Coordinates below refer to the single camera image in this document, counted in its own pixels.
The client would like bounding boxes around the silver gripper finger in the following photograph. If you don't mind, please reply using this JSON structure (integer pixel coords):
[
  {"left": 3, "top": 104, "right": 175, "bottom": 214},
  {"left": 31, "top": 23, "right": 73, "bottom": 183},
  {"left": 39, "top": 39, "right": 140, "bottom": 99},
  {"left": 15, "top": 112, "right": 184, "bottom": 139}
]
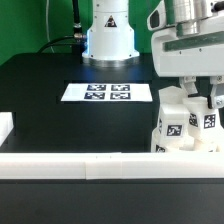
[
  {"left": 208, "top": 75, "right": 224, "bottom": 109},
  {"left": 179, "top": 76, "right": 198, "bottom": 96}
]

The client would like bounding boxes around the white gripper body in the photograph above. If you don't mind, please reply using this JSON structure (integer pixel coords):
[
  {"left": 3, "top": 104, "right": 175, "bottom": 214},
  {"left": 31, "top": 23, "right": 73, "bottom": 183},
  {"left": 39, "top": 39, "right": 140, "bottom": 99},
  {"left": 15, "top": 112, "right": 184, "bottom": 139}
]
[{"left": 151, "top": 18, "right": 224, "bottom": 77}]

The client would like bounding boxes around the white round stool seat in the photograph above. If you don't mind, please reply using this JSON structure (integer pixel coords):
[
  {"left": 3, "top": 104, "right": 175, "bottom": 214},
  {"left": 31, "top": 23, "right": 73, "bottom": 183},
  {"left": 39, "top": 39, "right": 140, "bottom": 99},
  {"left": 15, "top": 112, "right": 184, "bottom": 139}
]
[{"left": 151, "top": 129, "right": 224, "bottom": 153}]

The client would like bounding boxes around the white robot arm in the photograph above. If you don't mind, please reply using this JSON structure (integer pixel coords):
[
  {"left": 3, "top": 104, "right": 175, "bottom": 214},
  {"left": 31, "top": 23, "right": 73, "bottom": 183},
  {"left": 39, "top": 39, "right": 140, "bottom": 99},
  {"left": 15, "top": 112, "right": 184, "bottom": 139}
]
[{"left": 82, "top": 0, "right": 224, "bottom": 109}]

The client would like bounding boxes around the white marker sheet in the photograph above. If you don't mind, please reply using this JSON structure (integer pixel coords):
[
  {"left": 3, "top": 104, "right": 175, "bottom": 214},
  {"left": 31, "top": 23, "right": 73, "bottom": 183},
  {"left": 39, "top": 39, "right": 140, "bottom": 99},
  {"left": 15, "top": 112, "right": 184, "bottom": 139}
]
[{"left": 61, "top": 83, "right": 152, "bottom": 102}]

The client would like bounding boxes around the white front fence bar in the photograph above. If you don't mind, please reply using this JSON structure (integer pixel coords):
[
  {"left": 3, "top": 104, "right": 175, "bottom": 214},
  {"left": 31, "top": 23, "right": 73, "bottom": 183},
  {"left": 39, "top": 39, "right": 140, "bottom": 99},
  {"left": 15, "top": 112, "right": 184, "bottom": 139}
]
[{"left": 0, "top": 152, "right": 224, "bottom": 180}]

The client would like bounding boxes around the white fence bar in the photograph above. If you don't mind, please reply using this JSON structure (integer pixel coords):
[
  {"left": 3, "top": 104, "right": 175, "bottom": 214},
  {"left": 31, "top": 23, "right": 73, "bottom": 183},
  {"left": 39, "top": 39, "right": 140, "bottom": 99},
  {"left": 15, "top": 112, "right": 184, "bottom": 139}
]
[
  {"left": 0, "top": 112, "right": 14, "bottom": 146},
  {"left": 0, "top": 152, "right": 224, "bottom": 180}
]

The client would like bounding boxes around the white left fence bar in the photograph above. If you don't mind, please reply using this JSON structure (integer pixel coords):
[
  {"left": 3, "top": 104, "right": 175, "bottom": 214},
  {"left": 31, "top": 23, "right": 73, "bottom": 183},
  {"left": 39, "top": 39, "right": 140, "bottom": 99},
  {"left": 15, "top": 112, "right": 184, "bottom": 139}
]
[{"left": 0, "top": 112, "right": 14, "bottom": 146}]

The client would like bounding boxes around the black thick cable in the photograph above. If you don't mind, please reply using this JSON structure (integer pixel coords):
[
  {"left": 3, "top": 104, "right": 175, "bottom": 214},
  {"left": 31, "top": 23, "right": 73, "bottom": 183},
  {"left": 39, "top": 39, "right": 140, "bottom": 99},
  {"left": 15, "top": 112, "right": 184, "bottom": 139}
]
[{"left": 72, "top": 0, "right": 84, "bottom": 40}]

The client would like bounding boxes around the black curved cable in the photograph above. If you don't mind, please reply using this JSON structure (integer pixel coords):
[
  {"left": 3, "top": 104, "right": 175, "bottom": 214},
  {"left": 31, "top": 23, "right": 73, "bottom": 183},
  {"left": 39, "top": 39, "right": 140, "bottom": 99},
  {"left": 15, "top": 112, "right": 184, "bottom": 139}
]
[{"left": 37, "top": 34, "right": 88, "bottom": 54}]

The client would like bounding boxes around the thin white cable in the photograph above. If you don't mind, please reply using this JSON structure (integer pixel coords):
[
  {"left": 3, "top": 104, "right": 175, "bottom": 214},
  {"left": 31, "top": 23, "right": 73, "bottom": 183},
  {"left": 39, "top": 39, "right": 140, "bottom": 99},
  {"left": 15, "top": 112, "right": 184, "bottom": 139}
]
[{"left": 45, "top": 0, "right": 55, "bottom": 54}]

